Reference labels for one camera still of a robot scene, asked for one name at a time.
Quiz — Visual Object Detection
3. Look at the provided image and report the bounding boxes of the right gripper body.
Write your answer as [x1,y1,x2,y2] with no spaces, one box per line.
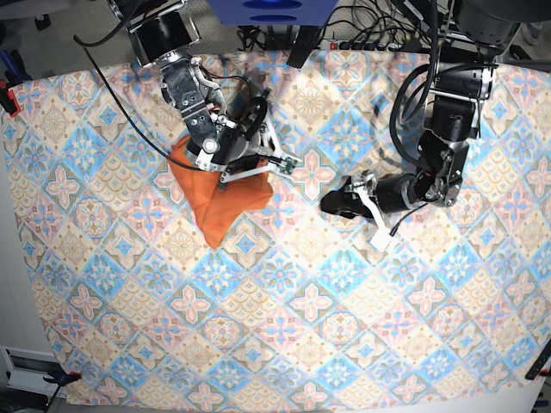
[195,96,274,172]

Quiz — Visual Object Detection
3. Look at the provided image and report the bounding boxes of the black clamp right edge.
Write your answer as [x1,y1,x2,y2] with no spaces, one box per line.
[524,351,550,381]

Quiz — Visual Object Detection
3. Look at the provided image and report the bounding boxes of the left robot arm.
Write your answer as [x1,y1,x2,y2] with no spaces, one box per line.
[319,1,529,219]

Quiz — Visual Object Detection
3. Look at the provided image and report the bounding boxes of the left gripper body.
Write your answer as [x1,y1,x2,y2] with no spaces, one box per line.
[375,174,420,214]

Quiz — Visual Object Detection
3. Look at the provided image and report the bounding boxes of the white power strip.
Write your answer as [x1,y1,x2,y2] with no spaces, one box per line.
[319,39,400,52]

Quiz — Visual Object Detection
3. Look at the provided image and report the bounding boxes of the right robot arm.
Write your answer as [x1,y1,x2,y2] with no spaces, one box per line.
[73,1,282,173]

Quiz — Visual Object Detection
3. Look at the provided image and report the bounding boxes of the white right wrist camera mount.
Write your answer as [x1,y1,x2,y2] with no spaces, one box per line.
[220,113,301,184]

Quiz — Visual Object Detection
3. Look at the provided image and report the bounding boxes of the red clamp left edge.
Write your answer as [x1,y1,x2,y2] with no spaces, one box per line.
[0,80,21,117]

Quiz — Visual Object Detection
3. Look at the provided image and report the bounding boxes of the orange T-shirt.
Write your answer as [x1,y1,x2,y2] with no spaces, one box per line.
[169,134,273,249]

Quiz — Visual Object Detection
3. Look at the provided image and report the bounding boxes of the patterned tile tablecloth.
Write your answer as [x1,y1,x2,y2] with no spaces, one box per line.
[1,52,550,412]

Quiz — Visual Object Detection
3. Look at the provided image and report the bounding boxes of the blue clamp bottom left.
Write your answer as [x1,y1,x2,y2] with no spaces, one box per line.
[42,371,82,387]

